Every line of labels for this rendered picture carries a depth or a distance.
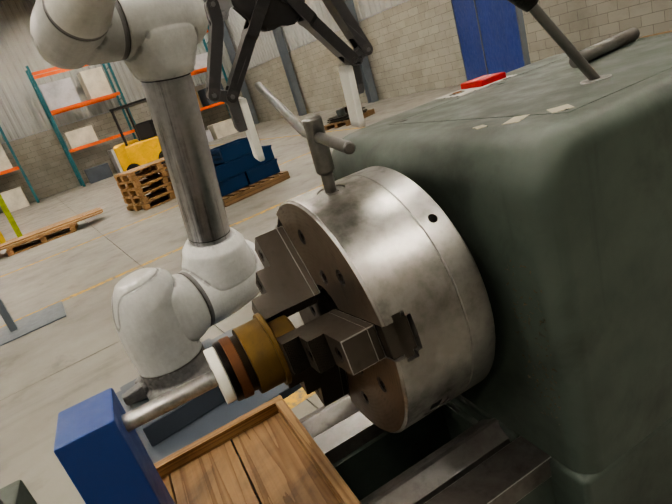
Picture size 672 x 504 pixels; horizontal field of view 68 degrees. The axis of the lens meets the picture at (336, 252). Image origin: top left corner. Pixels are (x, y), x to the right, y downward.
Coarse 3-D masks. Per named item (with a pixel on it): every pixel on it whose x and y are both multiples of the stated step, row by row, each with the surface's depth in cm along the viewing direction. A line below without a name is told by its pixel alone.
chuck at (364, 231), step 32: (352, 192) 56; (384, 192) 56; (288, 224) 63; (320, 224) 53; (352, 224) 52; (384, 224) 52; (416, 224) 53; (320, 256) 57; (352, 256) 50; (384, 256) 50; (416, 256) 51; (352, 288) 52; (384, 288) 49; (416, 288) 50; (448, 288) 51; (384, 320) 49; (416, 320) 50; (448, 320) 51; (416, 352) 51; (448, 352) 52; (352, 384) 67; (384, 384) 56; (416, 384) 51; (448, 384) 54; (384, 416) 60; (416, 416) 55
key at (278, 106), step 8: (256, 88) 73; (264, 88) 71; (264, 96) 70; (272, 96) 68; (272, 104) 67; (280, 104) 66; (280, 112) 65; (288, 112) 63; (288, 120) 62; (296, 120) 61; (296, 128) 60; (304, 136) 58; (320, 136) 53; (328, 136) 51; (328, 144) 50; (336, 144) 48; (344, 144) 47; (352, 144) 47; (344, 152) 47; (352, 152) 47
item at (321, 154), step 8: (304, 120) 54; (312, 120) 54; (320, 120) 54; (304, 128) 55; (312, 128) 54; (320, 128) 54; (312, 136) 55; (312, 144) 55; (320, 144) 55; (312, 152) 56; (320, 152) 55; (328, 152) 56; (320, 160) 56; (328, 160) 56; (320, 168) 56; (328, 168) 56; (328, 176) 57; (328, 184) 57; (328, 192) 58
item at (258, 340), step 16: (256, 320) 59; (272, 320) 61; (288, 320) 60; (240, 336) 57; (256, 336) 57; (272, 336) 57; (224, 352) 56; (240, 352) 56; (256, 352) 56; (272, 352) 56; (224, 368) 55; (240, 368) 56; (256, 368) 56; (272, 368) 56; (288, 368) 57; (240, 384) 56; (256, 384) 57; (272, 384) 58; (240, 400) 58
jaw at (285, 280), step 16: (256, 240) 64; (272, 240) 65; (288, 240) 65; (272, 256) 64; (288, 256) 64; (256, 272) 62; (272, 272) 63; (288, 272) 63; (304, 272) 63; (272, 288) 62; (288, 288) 62; (304, 288) 62; (320, 288) 63; (256, 304) 61; (272, 304) 61; (288, 304) 61; (304, 304) 64
